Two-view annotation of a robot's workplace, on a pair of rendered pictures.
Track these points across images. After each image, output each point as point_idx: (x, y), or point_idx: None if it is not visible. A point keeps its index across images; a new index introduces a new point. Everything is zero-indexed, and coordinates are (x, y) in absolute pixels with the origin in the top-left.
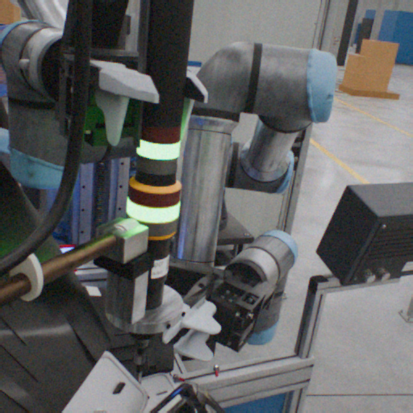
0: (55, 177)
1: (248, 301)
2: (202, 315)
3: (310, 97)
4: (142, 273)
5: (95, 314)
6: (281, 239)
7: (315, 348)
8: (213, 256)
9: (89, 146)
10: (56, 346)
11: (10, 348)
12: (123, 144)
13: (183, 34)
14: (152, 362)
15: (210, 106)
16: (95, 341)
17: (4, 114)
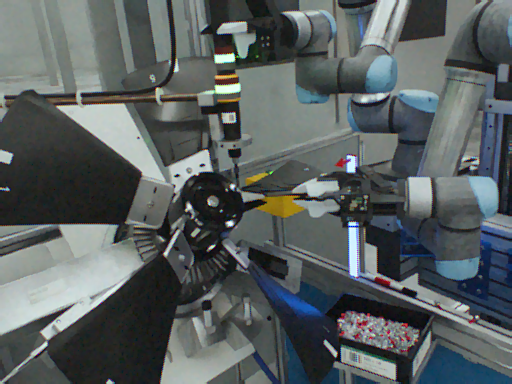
0: (305, 96)
1: (362, 196)
2: (320, 188)
3: (510, 39)
4: (207, 113)
5: (211, 135)
6: (471, 180)
7: None
8: None
9: (324, 80)
10: (188, 137)
11: (174, 130)
12: (349, 81)
13: (213, 4)
14: (265, 189)
15: (449, 57)
16: (203, 143)
17: None
